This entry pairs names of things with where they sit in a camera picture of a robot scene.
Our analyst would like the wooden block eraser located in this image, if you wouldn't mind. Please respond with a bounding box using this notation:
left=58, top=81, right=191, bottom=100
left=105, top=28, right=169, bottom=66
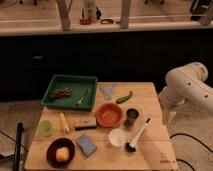
left=74, top=117, right=97, bottom=130

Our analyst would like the metal fork in tray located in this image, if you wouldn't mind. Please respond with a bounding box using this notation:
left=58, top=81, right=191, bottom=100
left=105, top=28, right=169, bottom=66
left=76, top=88, right=90, bottom=106

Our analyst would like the green pepper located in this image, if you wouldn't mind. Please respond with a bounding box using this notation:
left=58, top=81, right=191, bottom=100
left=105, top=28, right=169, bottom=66
left=116, top=91, right=133, bottom=104

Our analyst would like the metal cup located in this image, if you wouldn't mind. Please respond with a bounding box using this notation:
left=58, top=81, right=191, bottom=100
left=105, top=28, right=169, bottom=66
left=125, top=108, right=139, bottom=126

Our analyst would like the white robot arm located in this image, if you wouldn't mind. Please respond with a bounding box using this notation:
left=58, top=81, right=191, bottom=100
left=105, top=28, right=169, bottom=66
left=158, top=62, right=213, bottom=125

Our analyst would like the green plastic tray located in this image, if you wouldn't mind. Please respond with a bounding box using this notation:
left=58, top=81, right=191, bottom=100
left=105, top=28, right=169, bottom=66
left=41, top=75, right=97, bottom=111

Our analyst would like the yellow round fruit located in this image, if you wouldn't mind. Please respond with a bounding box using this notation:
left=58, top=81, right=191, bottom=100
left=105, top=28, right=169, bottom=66
left=56, top=147, right=69, bottom=162

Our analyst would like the dark red bowl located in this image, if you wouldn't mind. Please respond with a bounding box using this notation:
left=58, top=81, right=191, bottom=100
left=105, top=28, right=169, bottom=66
left=46, top=138, right=75, bottom=168

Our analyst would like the black pole left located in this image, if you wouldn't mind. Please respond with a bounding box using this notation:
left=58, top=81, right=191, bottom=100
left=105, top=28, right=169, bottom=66
left=13, top=122, right=24, bottom=171

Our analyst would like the red object on shelf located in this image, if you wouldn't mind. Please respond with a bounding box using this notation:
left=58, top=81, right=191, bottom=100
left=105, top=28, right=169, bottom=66
left=80, top=18, right=92, bottom=25

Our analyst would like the black and white brush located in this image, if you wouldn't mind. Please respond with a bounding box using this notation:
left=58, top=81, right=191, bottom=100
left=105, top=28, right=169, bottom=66
left=125, top=118, right=150, bottom=153

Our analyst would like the orange bowl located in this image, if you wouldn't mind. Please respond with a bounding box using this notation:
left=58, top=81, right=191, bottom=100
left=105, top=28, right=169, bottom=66
left=95, top=103, right=123, bottom=128

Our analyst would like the orange ring on shelf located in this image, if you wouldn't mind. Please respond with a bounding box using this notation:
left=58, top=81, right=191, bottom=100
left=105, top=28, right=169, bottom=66
left=100, top=18, right=115, bottom=25

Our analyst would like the dark grape bunch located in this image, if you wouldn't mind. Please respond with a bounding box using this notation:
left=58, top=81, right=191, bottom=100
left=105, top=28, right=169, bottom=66
left=49, top=88, right=71, bottom=101

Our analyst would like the black cable right floor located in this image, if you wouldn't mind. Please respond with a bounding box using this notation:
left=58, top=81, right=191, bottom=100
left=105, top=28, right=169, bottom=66
left=169, top=132, right=213, bottom=171

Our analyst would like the blue sponge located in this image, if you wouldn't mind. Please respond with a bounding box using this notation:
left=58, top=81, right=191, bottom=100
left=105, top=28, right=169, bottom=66
left=76, top=134, right=97, bottom=157

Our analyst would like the green translucent cup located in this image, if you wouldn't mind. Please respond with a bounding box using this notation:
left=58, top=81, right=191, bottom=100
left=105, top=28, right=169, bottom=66
left=38, top=120, right=53, bottom=137

